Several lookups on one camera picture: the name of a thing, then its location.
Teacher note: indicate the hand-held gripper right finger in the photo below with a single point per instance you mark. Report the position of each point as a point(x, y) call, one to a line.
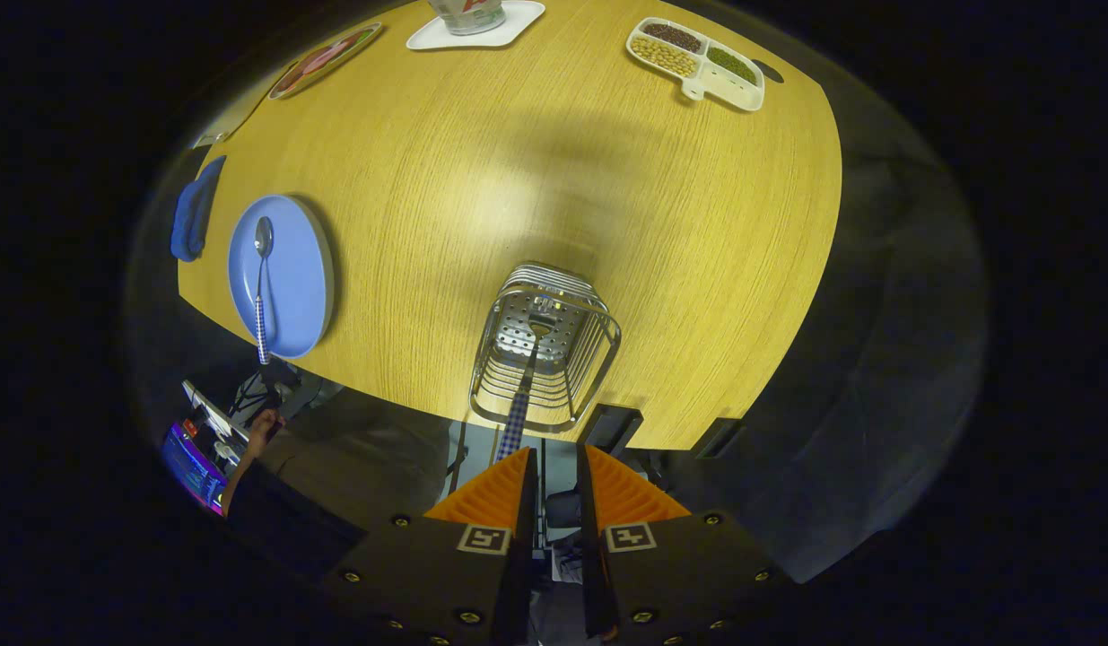
point(589, 538)

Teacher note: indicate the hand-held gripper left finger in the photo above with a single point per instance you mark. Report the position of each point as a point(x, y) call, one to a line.
point(527, 520)

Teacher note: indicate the laptop computer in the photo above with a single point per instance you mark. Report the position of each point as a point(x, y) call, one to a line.
point(193, 467)

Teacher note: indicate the blue round plate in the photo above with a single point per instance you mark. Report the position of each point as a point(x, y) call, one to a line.
point(293, 269)

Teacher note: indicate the blue folded cloth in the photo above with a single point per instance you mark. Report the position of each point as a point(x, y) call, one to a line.
point(195, 215)

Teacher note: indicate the white divided bean dish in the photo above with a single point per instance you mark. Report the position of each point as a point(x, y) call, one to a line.
point(697, 63)

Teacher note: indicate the white square coaster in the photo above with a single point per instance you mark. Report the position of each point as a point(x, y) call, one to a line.
point(522, 22)

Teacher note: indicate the black table grommet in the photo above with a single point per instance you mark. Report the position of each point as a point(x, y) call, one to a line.
point(769, 70)

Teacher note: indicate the oval plate of food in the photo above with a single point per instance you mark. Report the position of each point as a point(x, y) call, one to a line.
point(325, 58)

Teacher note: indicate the white drink bottle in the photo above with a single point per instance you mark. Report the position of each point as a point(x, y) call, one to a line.
point(468, 13)

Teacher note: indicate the black table bracket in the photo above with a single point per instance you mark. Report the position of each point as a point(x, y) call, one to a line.
point(717, 438)
point(612, 429)

